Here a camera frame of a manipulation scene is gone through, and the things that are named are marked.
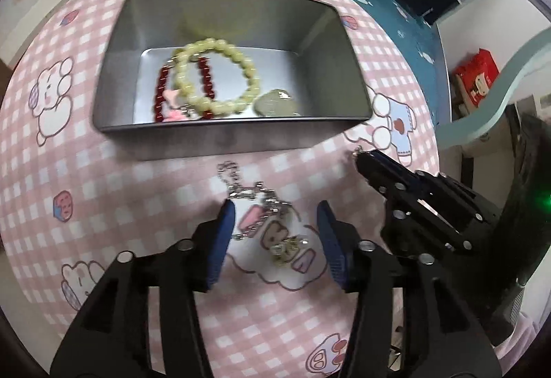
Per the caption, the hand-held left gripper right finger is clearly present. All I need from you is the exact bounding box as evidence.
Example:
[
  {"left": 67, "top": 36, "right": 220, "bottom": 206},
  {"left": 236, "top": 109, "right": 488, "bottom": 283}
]
[{"left": 316, "top": 200, "right": 502, "bottom": 378}]

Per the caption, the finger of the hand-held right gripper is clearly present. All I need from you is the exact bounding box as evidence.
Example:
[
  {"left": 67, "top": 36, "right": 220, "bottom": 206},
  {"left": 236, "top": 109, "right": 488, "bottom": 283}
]
[
  {"left": 363, "top": 168, "right": 479, "bottom": 258},
  {"left": 354, "top": 148, "right": 501, "bottom": 229}
]

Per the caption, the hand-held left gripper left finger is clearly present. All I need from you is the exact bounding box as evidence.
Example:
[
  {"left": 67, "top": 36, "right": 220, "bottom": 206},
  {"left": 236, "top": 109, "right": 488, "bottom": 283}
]
[{"left": 51, "top": 199, "right": 237, "bottom": 378}]

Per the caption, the silver chain keychain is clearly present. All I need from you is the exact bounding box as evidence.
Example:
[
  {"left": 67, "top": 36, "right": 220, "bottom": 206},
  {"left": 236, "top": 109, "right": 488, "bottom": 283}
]
[{"left": 217, "top": 161, "right": 320, "bottom": 267}]

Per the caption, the pale green jade pendant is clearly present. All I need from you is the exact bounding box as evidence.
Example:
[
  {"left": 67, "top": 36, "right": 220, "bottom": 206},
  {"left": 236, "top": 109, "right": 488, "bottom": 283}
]
[{"left": 253, "top": 88, "right": 302, "bottom": 117}]

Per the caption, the pink charm trinket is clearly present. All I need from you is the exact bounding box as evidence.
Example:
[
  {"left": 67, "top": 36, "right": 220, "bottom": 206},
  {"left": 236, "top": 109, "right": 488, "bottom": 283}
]
[{"left": 161, "top": 88, "right": 197, "bottom": 121}]

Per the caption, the dark red bead bracelet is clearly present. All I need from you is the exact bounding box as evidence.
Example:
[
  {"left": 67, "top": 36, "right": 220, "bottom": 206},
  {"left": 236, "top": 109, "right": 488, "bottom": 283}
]
[{"left": 151, "top": 57, "right": 216, "bottom": 123}]

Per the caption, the pale yellow bead bracelet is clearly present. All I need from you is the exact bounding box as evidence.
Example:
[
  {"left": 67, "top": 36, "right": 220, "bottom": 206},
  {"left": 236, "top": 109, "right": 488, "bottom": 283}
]
[{"left": 171, "top": 38, "right": 261, "bottom": 116}]

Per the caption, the grey metal tin box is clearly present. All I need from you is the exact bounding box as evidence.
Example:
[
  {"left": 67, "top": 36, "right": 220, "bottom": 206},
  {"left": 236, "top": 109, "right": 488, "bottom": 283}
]
[{"left": 91, "top": 0, "right": 373, "bottom": 162}]

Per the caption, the person's right forearm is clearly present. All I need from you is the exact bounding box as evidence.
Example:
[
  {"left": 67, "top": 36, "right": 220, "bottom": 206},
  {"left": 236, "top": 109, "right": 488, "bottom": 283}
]
[{"left": 491, "top": 309, "right": 548, "bottom": 362}]

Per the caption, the pink checkered tablecloth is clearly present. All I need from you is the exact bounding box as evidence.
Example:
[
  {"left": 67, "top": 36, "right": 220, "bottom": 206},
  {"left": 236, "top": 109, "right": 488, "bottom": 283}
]
[{"left": 0, "top": 0, "right": 440, "bottom": 378}]

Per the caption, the red cardboard box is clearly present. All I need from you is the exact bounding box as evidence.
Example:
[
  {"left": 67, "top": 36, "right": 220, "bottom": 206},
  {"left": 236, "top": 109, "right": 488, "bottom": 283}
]
[{"left": 455, "top": 48, "right": 500, "bottom": 108}]

